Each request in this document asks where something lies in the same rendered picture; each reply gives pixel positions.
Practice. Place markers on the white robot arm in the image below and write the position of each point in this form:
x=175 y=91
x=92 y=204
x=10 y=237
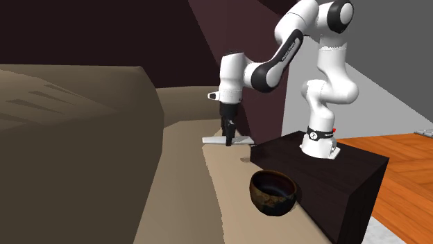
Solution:
x=333 y=71

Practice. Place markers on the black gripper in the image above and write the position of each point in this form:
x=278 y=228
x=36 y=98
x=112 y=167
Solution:
x=229 y=109

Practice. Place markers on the dark brown bowl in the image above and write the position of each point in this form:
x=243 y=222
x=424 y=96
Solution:
x=272 y=193

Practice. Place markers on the brown sofa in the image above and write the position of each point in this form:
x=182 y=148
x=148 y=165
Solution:
x=84 y=152

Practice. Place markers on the dark robot stand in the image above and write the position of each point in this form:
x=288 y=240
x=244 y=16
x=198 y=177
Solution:
x=338 y=182

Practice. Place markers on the flat white tablet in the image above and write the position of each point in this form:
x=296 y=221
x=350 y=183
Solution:
x=213 y=140

